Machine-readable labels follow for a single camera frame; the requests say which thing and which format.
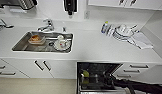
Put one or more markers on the stainless steel dishwasher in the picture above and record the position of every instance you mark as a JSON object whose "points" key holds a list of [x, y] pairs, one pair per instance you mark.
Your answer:
{"points": [[97, 85]]}

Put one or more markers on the yellow-green bowl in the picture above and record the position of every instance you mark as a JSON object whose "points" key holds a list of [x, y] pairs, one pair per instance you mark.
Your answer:
{"points": [[85, 73]]}

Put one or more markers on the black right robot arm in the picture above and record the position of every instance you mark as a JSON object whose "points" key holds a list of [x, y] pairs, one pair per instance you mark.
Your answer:
{"points": [[140, 88]]}

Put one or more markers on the white kitchen drawer unit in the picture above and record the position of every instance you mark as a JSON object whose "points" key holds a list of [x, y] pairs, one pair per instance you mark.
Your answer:
{"points": [[148, 75], [17, 68]]}

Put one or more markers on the stack of white dishes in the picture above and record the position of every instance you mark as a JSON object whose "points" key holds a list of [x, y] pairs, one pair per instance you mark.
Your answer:
{"points": [[123, 32]]}

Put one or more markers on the white dish towel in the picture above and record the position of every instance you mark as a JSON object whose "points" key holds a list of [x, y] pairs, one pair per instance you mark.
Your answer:
{"points": [[143, 40]]}

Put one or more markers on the white two-door base cabinet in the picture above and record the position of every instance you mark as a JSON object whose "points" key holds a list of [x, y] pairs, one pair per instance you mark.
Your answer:
{"points": [[63, 70]]}

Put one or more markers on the blue-label dish soap bottle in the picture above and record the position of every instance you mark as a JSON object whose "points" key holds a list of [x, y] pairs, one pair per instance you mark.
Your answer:
{"points": [[104, 27]]}

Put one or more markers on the white dirty plate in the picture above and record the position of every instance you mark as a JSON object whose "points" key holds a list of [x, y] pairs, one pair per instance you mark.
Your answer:
{"points": [[62, 45]]}

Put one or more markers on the white cup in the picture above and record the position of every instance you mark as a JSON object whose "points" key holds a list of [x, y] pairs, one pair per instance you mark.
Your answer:
{"points": [[60, 37]]}

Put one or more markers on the small chrome soap pump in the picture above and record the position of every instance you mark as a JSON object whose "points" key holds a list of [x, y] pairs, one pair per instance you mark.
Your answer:
{"points": [[64, 29]]}

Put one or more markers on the chrome sink faucet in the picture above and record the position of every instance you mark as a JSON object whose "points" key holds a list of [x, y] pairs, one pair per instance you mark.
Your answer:
{"points": [[47, 26]]}

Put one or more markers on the bowl with orange leftovers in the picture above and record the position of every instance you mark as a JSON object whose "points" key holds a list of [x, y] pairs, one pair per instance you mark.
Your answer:
{"points": [[37, 39]]}

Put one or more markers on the stainless steel sink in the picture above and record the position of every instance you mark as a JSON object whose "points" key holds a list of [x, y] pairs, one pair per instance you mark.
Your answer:
{"points": [[20, 45]]}

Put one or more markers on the white paper towel sheet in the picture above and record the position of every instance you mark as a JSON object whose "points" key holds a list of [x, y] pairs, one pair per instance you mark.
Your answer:
{"points": [[17, 10]]}

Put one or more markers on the grey paper towel dispenser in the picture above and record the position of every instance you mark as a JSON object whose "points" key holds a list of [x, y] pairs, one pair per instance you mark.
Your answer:
{"points": [[20, 3]]}

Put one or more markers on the chrome side tap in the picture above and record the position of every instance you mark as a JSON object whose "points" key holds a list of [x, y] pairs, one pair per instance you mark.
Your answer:
{"points": [[3, 24]]}

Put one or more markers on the white wall outlet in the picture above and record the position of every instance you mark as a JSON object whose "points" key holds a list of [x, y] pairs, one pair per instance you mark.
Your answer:
{"points": [[87, 14]]}

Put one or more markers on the white wall cabinet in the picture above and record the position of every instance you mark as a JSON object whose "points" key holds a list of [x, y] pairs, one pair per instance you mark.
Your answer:
{"points": [[147, 3]]}

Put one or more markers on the black wall soap dispenser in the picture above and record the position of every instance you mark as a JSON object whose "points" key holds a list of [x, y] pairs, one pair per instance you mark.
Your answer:
{"points": [[70, 6]]}

